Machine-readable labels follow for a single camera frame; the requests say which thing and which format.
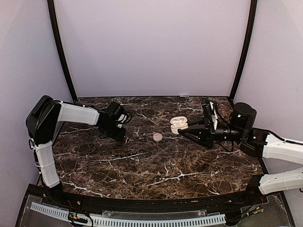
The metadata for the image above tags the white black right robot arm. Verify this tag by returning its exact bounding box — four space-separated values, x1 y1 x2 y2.
171 100 303 205

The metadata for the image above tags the pink earbud charging case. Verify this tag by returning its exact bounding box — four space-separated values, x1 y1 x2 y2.
152 133 163 142

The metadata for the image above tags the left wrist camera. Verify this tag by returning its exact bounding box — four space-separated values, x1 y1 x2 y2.
116 112 133 128

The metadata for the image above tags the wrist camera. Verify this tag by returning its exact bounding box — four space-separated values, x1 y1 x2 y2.
202 99 218 131
116 112 133 128

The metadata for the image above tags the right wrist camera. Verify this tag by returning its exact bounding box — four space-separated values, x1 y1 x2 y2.
202 99 218 131

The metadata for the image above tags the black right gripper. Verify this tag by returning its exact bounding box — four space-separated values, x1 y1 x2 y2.
180 116 246 149

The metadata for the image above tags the white charging case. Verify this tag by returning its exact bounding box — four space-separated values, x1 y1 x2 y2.
170 116 188 135

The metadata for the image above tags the black right frame post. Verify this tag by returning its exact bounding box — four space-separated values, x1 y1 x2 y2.
229 0 258 102

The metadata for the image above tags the white slotted cable duct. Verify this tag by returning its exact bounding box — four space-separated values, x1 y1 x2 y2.
30 202 226 227

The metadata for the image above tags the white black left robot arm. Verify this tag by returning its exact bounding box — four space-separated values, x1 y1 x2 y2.
26 95 133 206

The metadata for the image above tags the black frame post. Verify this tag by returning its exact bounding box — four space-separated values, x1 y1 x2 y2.
47 0 78 102
229 0 258 102

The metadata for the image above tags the black left frame post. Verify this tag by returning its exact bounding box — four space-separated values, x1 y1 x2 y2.
47 0 78 102

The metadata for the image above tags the black front aluminium rail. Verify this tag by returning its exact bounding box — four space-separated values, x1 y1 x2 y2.
42 189 268 213

